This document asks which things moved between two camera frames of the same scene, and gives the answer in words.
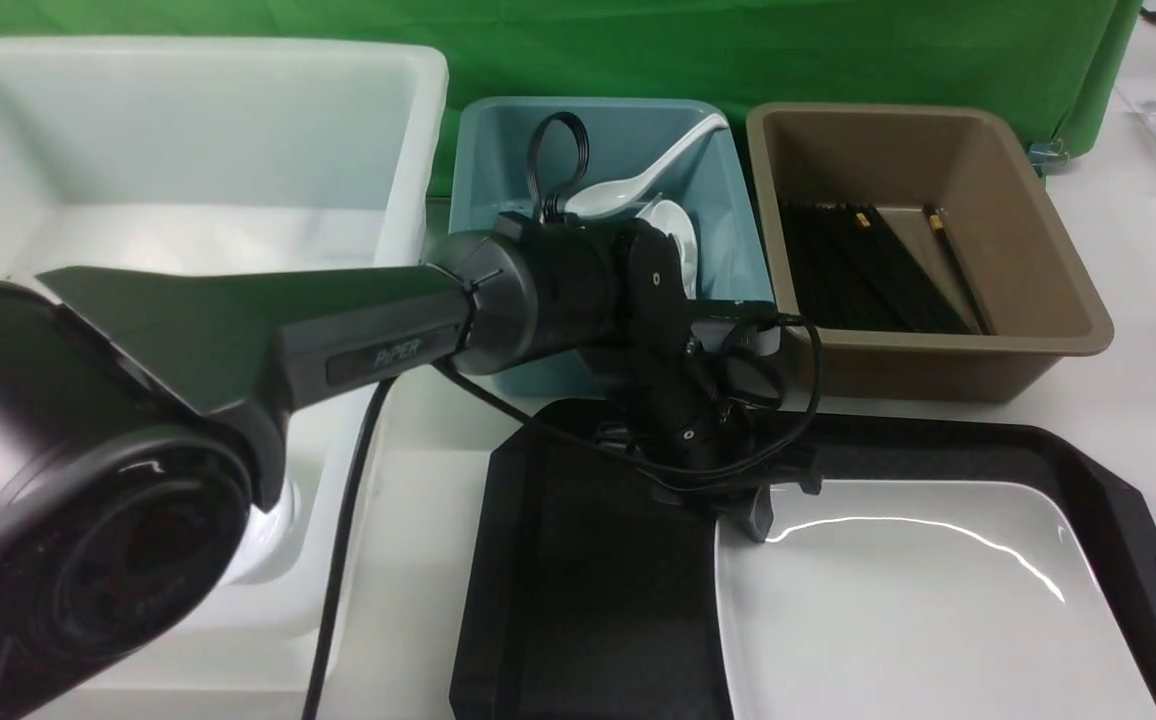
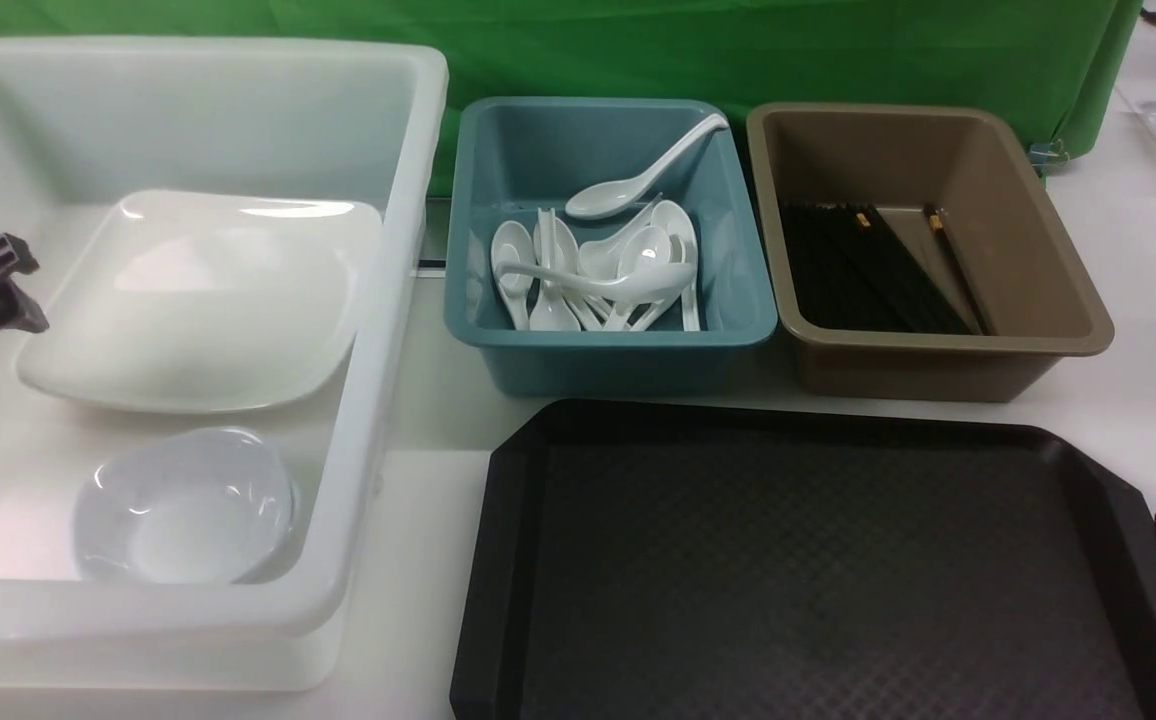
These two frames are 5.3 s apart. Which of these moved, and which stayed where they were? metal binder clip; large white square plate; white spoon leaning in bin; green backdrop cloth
Moved: large white square plate
Stayed: metal binder clip; white spoon leaning in bin; green backdrop cloth
